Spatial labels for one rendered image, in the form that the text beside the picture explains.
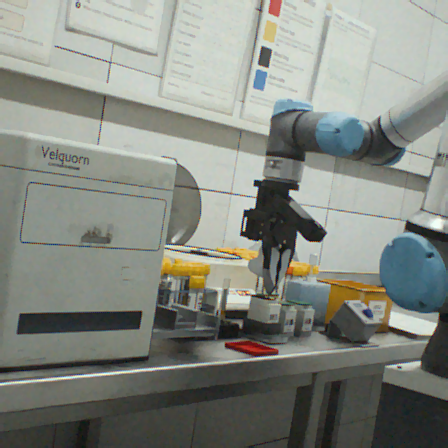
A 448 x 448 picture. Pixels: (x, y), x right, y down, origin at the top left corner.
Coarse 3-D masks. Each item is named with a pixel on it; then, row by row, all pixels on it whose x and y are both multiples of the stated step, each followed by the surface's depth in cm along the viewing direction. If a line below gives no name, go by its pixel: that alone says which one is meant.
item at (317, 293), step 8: (288, 280) 175; (296, 280) 177; (288, 288) 175; (296, 288) 174; (304, 288) 173; (312, 288) 175; (320, 288) 177; (328, 288) 179; (288, 296) 175; (296, 296) 173; (304, 296) 174; (312, 296) 176; (320, 296) 178; (328, 296) 180; (320, 304) 178; (320, 312) 179; (320, 320) 179; (312, 328) 175; (320, 328) 177
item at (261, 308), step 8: (256, 296) 157; (264, 296) 159; (256, 304) 155; (264, 304) 154; (272, 304) 155; (248, 312) 156; (256, 312) 155; (264, 312) 154; (272, 312) 155; (264, 320) 154; (272, 320) 155
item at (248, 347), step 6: (228, 342) 143; (234, 342) 145; (240, 342) 146; (246, 342) 147; (252, 342) 147; (234, 348) 142; (240, 348) 141; (246, 348) 144; (252, 348) 145; (258, 348) 145; (264, 348) 145; (270, 348) 145; (252, 354) 139; (258, 354) 139; (264, 354) 141; (270, 354) 142; (276, 354) 143
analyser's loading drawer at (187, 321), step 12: (156, 312) 131; (168, 312) 130; (180, 312) 134; (192, 312) 133; (156, 324) 131; (168, 324) 130; (180, 324) 130; (192, 324) 132; (204, 324) 138; (216, 324) 136; (156, 336) 126; (168, 336) 128; (180, 336) 130; (204, 336) 138; (216, 336) 136
